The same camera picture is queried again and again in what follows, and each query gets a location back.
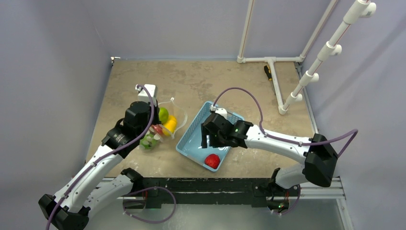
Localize light blue plastic basket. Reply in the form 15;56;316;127
176;101;231;172

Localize red apple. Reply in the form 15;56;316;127
151;125;164;135

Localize green fruit with black stripe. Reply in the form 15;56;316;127
139;133;160;150

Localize green pear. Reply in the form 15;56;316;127
158;107;169;124

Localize red textured strawberry fruit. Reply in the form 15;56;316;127
204;154;221;169

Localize elongated yellow mango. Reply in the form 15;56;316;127
163;115;177;136

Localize clear polka dot zip bag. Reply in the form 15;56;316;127
137;97;188;151

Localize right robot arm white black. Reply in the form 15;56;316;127
201;113;338;195

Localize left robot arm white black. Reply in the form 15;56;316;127
38;101;160;230

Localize yellow black screwdriver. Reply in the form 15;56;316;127
264;65;272;81

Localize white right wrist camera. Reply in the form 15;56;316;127
210;105;227;119

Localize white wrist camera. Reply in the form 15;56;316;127
210;105;227;119
135;84;158;105

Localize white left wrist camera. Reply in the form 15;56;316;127
135;84;158;105

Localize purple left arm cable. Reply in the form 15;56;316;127
45;84;155;230

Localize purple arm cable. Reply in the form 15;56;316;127
45;84;155;230
212;87;359;159

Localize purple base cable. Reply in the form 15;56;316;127
122;185;177;224

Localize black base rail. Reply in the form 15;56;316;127
111;176;300;210

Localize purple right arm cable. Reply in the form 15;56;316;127
212;87;359;159

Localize white PVC pipe frame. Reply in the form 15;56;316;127
237;0;377;115

